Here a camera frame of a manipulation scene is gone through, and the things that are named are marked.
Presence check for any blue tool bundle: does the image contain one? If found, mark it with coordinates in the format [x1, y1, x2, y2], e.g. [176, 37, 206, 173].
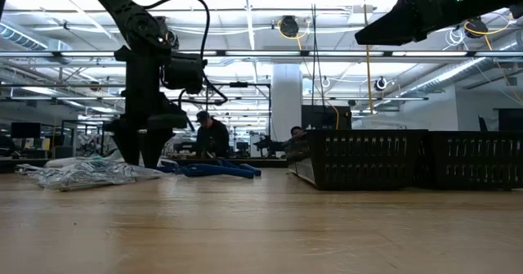
[179, 163, 257, 180]

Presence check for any clear toothbrush packet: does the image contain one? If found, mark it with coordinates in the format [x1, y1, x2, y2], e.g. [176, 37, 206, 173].
[44, 153, 123, 168]

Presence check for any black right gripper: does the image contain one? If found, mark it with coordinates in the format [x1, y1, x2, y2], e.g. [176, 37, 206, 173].
[354, 0, 475, 46]

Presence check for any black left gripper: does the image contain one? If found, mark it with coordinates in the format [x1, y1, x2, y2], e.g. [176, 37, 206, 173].
[104, 47, 188, 168]

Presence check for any yellow hanging cable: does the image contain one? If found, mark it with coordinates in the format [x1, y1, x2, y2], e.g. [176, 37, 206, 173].
[361, 0, 375, 115]

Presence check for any black background rig frame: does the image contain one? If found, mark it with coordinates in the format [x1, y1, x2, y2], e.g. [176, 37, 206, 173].
[203, 81, 273, 159]

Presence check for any black computer monitor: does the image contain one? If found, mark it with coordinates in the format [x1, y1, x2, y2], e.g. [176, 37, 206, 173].
[11, 121, 42, 139]
[494, 108, 523, 132]
[301, 104, 352, 131]

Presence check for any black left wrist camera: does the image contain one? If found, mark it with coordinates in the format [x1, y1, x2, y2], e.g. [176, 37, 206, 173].
[163, 52, 208, 95]

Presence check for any person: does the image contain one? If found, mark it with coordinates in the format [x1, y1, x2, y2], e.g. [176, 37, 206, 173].
[194, 110, 230, 159]
[288, 125, 307, 141]

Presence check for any silver ventilation duct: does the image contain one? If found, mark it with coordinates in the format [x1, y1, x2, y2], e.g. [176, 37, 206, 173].
[0, 22, 73, 52]
[402, 32, 523, 95]

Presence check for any long ceiling light bar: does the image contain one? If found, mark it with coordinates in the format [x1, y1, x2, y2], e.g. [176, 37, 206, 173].
[0, 51, 523, 58]

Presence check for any white building column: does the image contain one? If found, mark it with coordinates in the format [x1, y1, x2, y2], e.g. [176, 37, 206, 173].
[271, 63, 303, 142]

